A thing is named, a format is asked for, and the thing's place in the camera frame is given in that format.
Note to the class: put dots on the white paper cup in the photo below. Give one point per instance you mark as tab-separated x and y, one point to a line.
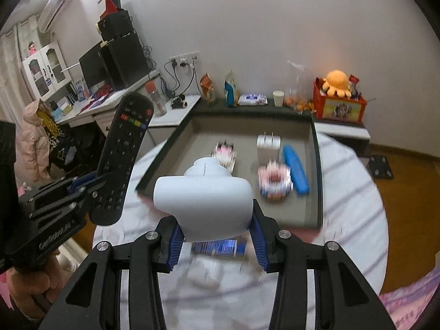
278	98

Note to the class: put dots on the white curved plastic device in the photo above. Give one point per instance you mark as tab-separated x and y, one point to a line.
207	201

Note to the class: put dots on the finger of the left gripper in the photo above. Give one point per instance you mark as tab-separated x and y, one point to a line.
89	205
57	194

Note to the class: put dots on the small black camera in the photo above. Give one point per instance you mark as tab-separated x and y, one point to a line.
179	102

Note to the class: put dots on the white low cabinet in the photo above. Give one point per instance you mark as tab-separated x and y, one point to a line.
162	127

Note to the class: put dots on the white computer desk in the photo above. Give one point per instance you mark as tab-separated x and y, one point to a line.
93	118

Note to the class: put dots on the orange octopus plush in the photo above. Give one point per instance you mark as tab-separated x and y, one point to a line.
336	84

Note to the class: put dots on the pink black storage box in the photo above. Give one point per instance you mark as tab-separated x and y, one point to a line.
199	133

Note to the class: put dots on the orange cap water bottle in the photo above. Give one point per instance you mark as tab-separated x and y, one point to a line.
159	106

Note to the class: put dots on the white charger plug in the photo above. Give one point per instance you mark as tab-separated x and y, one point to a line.
268	148

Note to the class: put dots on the white earbuds case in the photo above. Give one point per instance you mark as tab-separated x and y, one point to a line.
205	273

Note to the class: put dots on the red toy crate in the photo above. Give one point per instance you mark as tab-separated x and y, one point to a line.
345	110

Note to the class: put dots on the pink white block model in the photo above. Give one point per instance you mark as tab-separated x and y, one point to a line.
226	155

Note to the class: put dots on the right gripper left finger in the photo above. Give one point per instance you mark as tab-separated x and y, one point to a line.
92	297

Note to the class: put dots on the wall power strip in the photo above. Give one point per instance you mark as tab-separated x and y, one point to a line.
185	60

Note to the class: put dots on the blue white snack bag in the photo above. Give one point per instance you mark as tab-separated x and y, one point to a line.
232	93

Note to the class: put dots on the black office chair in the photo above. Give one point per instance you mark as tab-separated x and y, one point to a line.
79	149

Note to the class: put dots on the black computer tower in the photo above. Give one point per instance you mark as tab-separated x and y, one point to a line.
124	61

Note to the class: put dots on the blue highlighter pen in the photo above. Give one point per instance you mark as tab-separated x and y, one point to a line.
298	176

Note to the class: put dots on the person left hand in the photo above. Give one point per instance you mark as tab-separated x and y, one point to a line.
48	282

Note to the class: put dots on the pink coat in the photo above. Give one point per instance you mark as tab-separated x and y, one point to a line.
37	128

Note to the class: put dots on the white display cabinet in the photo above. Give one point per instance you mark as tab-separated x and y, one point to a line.
46	71

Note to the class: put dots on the pink bedding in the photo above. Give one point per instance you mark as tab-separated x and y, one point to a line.
407	304

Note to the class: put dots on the plastic bag of oranges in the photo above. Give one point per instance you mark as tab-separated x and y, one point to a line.
298	86

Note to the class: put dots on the pink donut block model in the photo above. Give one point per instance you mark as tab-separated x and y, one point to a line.
275	182

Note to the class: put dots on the white striped quilt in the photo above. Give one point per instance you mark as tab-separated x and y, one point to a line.
354	217

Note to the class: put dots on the wet wipes pack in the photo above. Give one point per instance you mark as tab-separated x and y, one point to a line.
252	100

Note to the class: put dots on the black computer monitor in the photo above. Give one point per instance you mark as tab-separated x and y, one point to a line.
95	66

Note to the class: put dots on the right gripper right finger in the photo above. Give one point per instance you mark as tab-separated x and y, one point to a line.
343	297

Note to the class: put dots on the orange snack bag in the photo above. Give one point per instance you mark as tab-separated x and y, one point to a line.
208	89

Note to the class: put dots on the blue cigarette box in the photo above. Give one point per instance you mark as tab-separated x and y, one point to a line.
229	248

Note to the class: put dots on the air conditioner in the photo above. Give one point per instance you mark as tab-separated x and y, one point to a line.
49	14

